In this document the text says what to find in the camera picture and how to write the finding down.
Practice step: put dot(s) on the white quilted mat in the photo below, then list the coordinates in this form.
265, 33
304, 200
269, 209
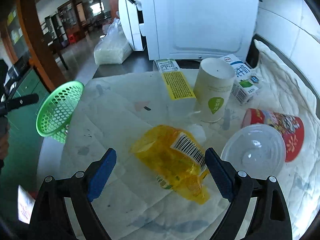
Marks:
156, 189

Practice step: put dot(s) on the yellow plastic wrapper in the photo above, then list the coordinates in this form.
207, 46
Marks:
177, 160

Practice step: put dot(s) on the green lower drawer cabinet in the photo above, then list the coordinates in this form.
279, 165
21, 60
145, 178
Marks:
20, 166

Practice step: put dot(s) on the green plastic waste basket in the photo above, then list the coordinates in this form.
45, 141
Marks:
55, 114

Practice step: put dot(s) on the red printed paper cup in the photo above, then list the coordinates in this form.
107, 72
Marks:
290, 127

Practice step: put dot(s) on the clear bag of rice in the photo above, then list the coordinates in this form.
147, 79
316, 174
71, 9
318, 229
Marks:
114, 47

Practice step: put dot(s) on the white paper cup green leaf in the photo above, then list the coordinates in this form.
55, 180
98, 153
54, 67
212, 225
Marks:
212, 88

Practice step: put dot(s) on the white blue milk carton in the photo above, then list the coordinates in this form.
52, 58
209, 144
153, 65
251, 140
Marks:
246, 83

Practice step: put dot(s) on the white paper sheet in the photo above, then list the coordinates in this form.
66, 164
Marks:
25, 204

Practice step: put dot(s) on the white microwave oven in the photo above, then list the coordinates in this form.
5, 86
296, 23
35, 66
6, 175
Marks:
189, 29

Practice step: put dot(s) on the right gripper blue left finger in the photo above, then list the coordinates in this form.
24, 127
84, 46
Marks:
50, 219

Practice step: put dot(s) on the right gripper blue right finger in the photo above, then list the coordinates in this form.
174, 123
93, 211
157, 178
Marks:
270, 220

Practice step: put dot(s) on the small clear plastic cup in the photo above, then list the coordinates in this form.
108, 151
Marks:
198, 133

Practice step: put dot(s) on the clear plastic round lid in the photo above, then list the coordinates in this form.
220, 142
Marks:
257, 149

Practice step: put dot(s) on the clear bottle yellow label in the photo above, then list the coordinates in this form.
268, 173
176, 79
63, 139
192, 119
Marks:
175, 89

